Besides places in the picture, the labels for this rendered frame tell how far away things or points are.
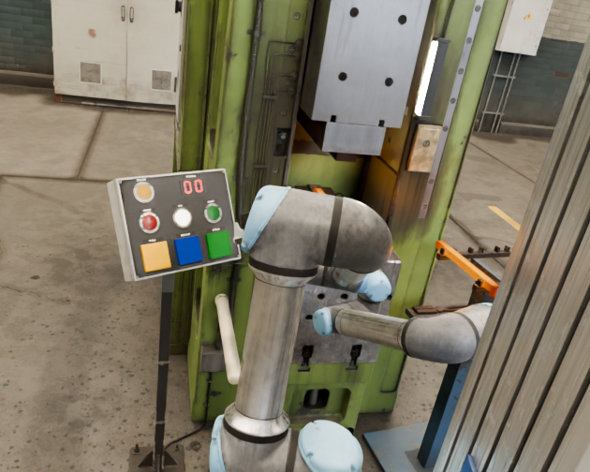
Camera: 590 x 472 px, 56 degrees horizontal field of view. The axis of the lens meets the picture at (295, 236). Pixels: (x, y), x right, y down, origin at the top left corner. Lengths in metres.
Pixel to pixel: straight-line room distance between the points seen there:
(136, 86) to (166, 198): 5.47
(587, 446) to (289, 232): 0.51
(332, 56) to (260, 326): 1.00
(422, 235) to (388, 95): 0.65
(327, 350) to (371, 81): 0.98
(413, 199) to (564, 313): 1.58
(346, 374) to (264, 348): 1.29
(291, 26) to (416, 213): 0.83
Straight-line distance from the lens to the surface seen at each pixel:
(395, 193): 2.07
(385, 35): 1.74
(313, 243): 0.85
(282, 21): 1.79
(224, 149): 1.85
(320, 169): 2.31
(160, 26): 6.91
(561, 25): 9.39
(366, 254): 0.87
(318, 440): 1.01
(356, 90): 1.74
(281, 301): 0.89
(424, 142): 2.02
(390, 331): 1.38
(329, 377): 2.18
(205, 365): 2.22
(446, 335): 1.29
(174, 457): 2.35
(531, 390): 0.60
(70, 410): 2.57
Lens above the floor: 1.76
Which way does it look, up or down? 25 degrees down
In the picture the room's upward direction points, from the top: 9 degrees clockwise
